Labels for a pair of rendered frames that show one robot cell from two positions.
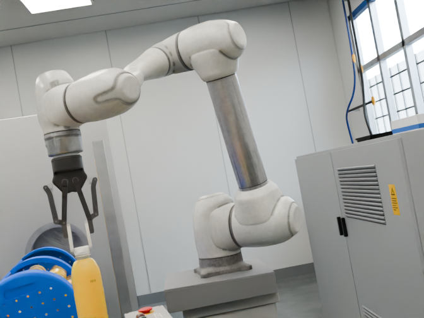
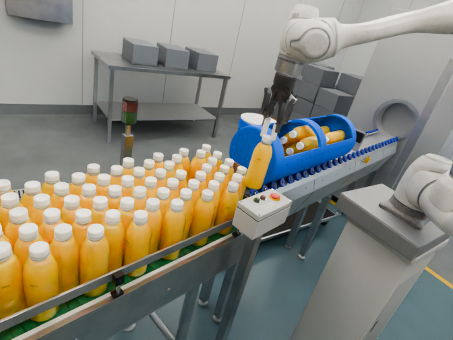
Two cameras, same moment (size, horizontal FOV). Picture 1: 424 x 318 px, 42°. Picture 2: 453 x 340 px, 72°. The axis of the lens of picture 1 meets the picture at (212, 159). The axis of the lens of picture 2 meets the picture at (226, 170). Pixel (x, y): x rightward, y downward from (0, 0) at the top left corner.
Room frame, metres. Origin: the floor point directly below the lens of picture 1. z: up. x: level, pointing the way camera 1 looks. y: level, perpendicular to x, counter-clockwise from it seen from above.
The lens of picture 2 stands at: (0.61, -0.45, 1.66)
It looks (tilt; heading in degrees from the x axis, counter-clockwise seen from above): 27 degrees down; 53
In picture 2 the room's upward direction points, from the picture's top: 14 degrees clockwise
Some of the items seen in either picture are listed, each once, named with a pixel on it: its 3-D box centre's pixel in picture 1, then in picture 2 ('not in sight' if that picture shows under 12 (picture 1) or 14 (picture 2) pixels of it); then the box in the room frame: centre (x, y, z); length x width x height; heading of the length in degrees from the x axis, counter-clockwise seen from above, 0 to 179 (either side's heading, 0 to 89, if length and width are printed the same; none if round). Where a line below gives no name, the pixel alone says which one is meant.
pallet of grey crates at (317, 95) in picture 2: not in sight; (318, 104); (4.88, 3.14, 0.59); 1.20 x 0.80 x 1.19; 94
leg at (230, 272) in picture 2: not in sight; (228, 282); (1.53, 0.50, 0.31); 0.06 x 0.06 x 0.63; 14
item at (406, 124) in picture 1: (415, 123); not in sight; (2.72, -1.02, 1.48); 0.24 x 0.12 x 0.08; 12
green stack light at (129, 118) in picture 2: not in sight; (129, 115); (0.99, 0.80, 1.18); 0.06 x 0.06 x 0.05
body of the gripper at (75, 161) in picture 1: (69, 174); (282, 87); (1.37, 0.36, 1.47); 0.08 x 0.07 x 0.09; 104
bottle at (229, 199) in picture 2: not in sight; (226, 208); (1.24, 0.33, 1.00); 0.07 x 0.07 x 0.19
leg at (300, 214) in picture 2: not in sight; (299, 218); (2.45, 0.87, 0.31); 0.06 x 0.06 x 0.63; 14
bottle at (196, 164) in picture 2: not in sight; (196, 174); (1.24, 0.59, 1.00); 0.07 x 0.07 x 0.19
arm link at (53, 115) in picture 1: (60, 101); (300, 31); (1.36, 0.34, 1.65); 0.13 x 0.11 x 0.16; 58
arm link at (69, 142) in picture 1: (64, 145); (288, 65); (1.37, 0.36, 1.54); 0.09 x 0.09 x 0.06
